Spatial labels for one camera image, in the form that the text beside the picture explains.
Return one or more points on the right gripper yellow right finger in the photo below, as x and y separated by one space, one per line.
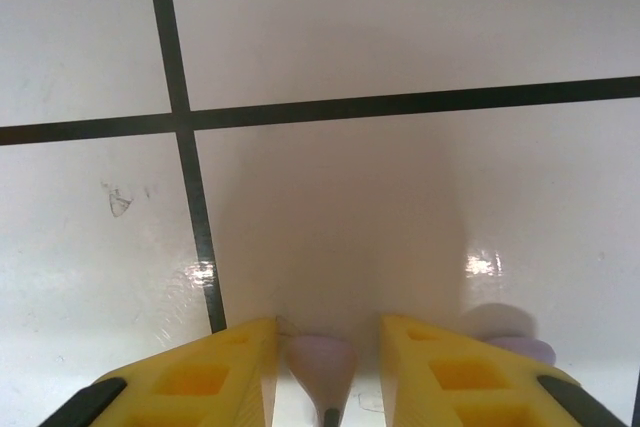
465 382

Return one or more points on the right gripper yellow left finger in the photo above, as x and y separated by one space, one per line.
190 387

